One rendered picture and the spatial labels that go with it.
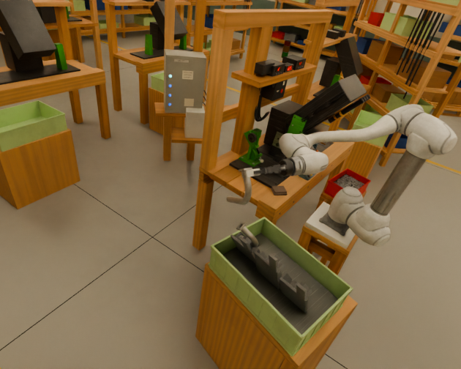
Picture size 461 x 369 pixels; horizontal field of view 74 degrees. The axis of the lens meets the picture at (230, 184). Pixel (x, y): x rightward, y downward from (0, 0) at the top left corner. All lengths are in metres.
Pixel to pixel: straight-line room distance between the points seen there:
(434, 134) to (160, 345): 2.05
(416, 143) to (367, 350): 1.65
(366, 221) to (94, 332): 1.92
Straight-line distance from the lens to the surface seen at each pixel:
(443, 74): 5.06
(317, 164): 1.48
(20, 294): 2.84
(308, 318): 1.65
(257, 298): 1.54
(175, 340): 2.43
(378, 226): 1.89
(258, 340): 1.72
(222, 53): 1.97
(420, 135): 1.69
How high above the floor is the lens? 2.17
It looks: 36 degrees down
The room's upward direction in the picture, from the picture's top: 10 degrees clockwise
